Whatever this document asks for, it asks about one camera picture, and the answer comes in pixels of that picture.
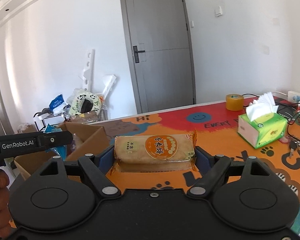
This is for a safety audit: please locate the yellow tape roll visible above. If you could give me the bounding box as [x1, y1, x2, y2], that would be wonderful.
[226, 94, 244, 111]

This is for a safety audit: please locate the person's left hand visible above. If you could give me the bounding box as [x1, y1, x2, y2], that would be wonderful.
[0, 173, 17, 240]

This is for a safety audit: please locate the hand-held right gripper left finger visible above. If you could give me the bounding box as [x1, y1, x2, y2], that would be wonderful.
[39, 146, 122, 196]

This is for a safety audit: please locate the bunch of keys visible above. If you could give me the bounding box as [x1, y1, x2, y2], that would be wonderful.
[288, 139, 300, 158]

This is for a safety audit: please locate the white power strip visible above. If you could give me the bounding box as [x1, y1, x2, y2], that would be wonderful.
[287, 91, 300, 103]

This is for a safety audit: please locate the blue plastic bag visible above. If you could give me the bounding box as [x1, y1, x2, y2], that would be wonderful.
[49, 94, 65, 111]

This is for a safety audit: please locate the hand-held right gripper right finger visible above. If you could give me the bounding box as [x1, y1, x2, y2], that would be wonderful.
[187, 146, 274, 196]

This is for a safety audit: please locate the green tissue box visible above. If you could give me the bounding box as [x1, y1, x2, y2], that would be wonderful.
[237, 92, 288, 149]

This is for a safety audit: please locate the panda print seat cushion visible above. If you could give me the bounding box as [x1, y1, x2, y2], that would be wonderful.
[69, 91, 103, 116]

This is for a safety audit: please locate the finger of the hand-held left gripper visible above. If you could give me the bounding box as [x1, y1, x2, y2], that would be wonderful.
[37, 131, 73, 151]

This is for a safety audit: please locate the colourful printed table mat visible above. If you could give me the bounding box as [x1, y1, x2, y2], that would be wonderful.
[9, 96, 300, 235]

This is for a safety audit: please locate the taped cardboard box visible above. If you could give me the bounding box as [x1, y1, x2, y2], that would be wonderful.
[69, 110, 108, 124]

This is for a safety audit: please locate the black shoe rack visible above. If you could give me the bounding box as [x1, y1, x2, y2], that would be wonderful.
[33, 107, 65, 132]

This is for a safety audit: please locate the orange rice cracker packet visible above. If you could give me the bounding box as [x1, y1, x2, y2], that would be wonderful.
[107, 129, 199, 176]

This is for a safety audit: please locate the grey door with black handle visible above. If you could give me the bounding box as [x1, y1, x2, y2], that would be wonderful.
[118, 0, 197, 114]

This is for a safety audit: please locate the small orange cardboard box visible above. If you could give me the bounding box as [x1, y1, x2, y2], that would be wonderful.
[16, 123, 38, 134]

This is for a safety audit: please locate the white shelf panel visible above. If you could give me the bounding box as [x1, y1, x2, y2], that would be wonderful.
[100, 74, 117, 101]

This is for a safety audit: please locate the white board with holes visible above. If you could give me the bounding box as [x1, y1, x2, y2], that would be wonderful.
[77, 49, 96, 93]

